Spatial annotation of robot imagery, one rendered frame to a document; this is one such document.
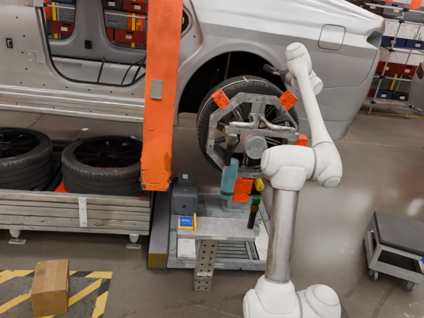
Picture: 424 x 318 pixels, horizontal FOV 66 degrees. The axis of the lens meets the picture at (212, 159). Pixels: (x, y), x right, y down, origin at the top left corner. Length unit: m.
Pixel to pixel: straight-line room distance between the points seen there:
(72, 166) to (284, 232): 1.48
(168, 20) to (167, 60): 0.18
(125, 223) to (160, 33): 1.22
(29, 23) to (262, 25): 1.44
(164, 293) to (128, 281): 0.24
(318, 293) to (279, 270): 0.19
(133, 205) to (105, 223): 0.23
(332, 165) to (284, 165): 0.19
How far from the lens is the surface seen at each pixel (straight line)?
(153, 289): 2.13
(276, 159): 1.29
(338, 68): 2.50
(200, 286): 2.11
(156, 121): 1.81
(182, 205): 2.23
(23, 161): 2.45
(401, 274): 2.61
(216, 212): 2.39
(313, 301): 1.47
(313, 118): 1.55
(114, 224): 2.27
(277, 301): 1.41
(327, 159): 1.37
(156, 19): 1.71
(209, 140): 2.00
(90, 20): 4.08
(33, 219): 2.39
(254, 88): 2.02
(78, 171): 2.28
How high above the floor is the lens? 1.57
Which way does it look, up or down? 25 degrees down
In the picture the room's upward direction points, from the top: 8 degrees clockwise
